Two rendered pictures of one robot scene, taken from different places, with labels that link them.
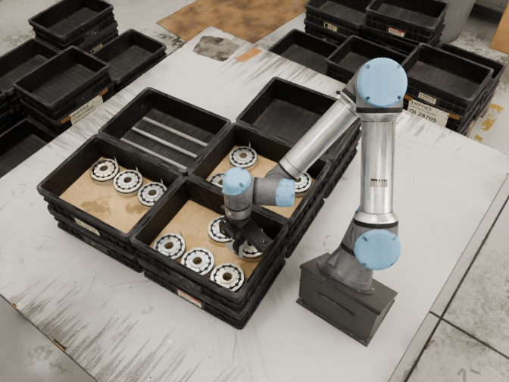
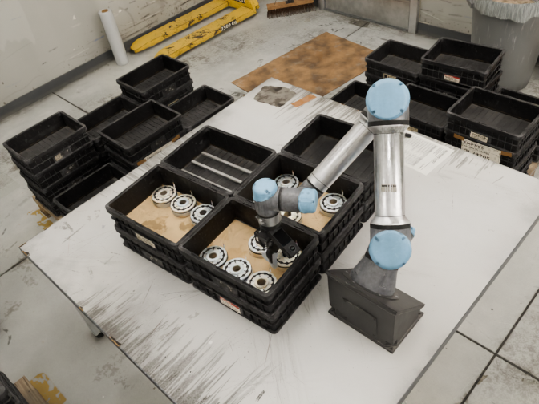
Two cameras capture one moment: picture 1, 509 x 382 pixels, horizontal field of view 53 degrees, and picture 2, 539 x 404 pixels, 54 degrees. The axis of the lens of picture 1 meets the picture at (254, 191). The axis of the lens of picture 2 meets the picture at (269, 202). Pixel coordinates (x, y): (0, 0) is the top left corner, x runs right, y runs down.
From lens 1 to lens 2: 0.34 m
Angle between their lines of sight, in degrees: 11
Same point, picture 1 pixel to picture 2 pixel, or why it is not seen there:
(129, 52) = (202, 106)
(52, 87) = (132, 135)
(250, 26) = (318, 82)
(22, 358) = (91, 373)
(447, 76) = (501, 117)
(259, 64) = (313, 108)
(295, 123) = not seen: hidden behind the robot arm
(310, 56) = not seen: hidden behind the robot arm
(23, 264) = (91, 275)
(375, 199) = (386, 204)
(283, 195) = (305, 201)
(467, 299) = (524, 337)
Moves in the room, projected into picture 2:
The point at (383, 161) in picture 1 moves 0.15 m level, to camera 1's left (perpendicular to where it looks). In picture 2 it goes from (391, 168) to (338, 170)
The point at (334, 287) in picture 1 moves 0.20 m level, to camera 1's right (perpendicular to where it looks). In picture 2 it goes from (355, 290) to (423, 289)
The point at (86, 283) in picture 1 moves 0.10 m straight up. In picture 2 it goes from (143, 292) to (135, 276)
